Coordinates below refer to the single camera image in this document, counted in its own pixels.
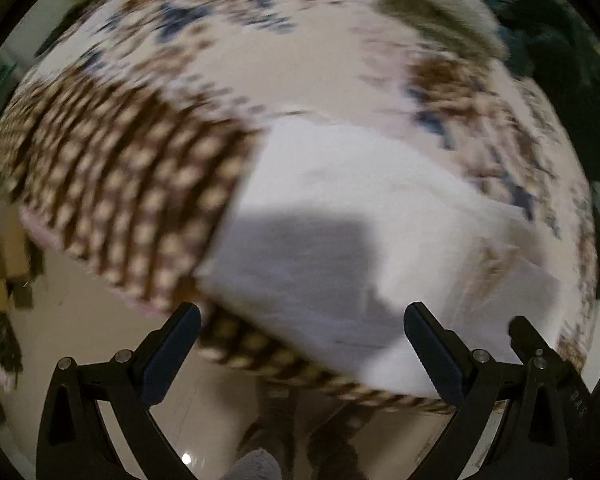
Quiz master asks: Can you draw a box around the cardboard box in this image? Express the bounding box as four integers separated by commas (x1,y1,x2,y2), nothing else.
0,217,47,312

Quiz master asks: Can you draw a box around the dark cloth pile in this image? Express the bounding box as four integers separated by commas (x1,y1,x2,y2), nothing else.
480,0,600,192

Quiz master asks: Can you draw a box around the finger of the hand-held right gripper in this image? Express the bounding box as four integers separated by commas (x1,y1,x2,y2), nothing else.
508,315,599,480

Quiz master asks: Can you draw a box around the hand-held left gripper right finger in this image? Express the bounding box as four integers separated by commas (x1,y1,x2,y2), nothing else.
403,301,574,480

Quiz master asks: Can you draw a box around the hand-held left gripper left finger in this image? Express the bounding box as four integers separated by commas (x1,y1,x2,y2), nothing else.
36,301,202,480

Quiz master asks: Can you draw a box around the white towel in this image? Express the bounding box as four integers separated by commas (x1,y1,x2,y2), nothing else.
195,114,567,397

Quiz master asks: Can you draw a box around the brown patterned blanket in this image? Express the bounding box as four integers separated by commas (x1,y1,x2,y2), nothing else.
0,0,600,414

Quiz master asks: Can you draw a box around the grey sock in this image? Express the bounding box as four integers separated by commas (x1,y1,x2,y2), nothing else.
222,448,284,480

